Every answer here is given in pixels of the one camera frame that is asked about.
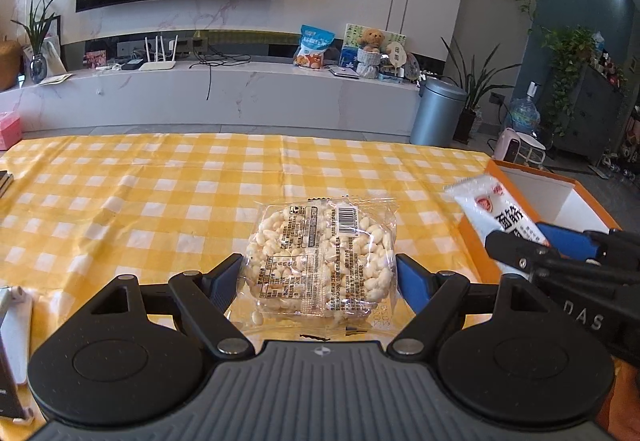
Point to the white round stool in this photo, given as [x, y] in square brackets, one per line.
[532, 146]

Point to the pink tissue box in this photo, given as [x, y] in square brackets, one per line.
[10, 131]

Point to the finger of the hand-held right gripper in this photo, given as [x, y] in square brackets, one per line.
[570, 241]
[515, 251]

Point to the green picture board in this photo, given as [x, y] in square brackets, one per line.
[350, 36]

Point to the grey metal trash can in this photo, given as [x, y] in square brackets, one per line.
[437, 113]

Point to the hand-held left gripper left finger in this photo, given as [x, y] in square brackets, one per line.
[225, 278]

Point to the white router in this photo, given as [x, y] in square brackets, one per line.
[157, 66]

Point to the long-leaf potted plant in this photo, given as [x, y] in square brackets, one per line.
[466, 126]

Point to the silver laptop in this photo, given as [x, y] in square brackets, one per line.
[344, 72]

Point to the orange cardboard box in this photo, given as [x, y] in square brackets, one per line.
[475, 248]

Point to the long white snack packet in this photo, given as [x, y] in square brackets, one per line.
[492, 208]

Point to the grey sideboard cabinet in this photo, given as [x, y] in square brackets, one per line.
[590, 121]

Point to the brown teddy bear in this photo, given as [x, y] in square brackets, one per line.
[371, 41]

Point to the small black box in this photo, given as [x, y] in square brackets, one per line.
[132, 65]

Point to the blue water jug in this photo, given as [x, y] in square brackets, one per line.
[525, 113]

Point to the white marble tv console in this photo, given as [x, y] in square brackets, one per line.
[275, 91]

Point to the white flat object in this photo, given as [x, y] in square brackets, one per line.
[17, 336]

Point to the small red photo card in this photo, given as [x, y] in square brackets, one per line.
[95, 59]

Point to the blue snack bag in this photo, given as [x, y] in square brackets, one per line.
[312, 46]

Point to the yellow checked tablecloth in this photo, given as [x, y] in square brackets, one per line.
[150, 201]

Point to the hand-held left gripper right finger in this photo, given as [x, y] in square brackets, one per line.
[412, 281]

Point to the round paper fan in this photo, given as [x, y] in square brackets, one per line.
[396, 53]

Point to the woven basket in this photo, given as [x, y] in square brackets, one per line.
[9, 66]

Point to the trailing green plant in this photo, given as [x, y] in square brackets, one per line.
[570, 51]

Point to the plant in glass vase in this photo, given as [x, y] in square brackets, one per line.
[37, 68]

